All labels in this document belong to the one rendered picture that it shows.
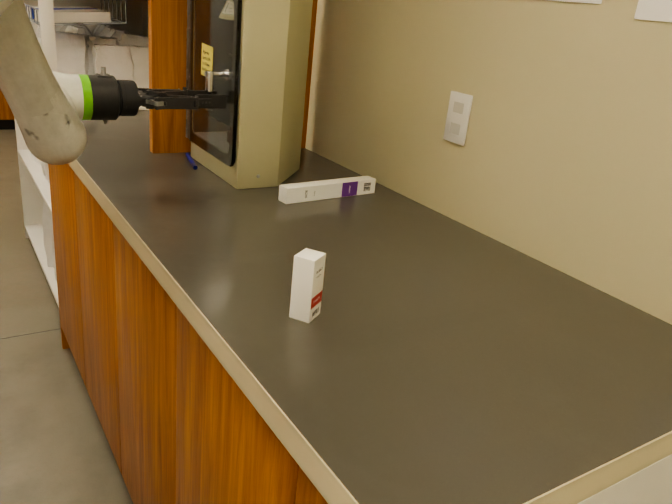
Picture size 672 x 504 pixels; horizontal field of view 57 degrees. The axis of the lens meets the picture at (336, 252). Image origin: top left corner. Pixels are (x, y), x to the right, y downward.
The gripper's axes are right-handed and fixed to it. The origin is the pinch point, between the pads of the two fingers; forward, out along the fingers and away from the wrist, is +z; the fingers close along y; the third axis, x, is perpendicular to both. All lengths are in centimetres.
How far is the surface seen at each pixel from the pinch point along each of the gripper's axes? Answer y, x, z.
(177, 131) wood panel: 31.7, 14.4, 3.8
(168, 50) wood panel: 31.8, -7.2, 1.2
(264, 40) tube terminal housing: -5.3, -14.0, 10.9
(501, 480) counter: -106, 20, -9
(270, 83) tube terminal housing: -5.3, -4.7, 13.0
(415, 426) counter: -95, 20, -12
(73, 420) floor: 47, 115, -26
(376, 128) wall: -0.3, 7.2, 48.9
